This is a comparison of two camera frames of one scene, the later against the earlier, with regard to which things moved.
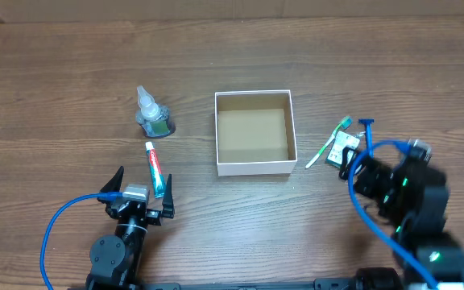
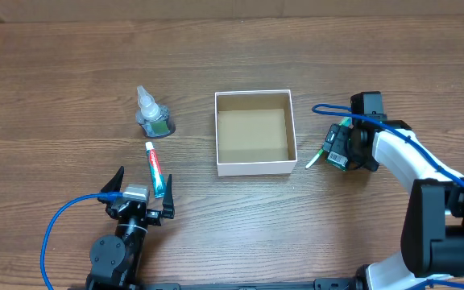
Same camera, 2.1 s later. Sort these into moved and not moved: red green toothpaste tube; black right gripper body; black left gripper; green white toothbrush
Moved: black right gripper body
Not moved: green white toothbrush; black left gripper; red green toothpaste tube
